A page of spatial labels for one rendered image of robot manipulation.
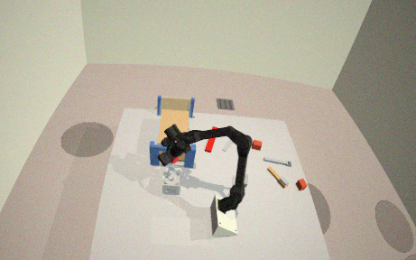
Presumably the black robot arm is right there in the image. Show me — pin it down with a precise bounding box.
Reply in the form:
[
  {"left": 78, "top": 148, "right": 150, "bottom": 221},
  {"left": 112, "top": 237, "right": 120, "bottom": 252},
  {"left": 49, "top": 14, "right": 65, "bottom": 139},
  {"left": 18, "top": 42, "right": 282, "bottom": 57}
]
[{"left": 161, "top": 124, "right": 253, "bottom": 214}]

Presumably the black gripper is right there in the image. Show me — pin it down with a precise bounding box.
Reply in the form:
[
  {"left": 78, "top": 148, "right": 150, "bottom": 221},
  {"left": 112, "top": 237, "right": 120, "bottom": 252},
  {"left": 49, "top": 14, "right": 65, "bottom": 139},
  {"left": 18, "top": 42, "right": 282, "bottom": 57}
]
[{"left": 158, "top": 145, "right": 183, "bottom": 167}]

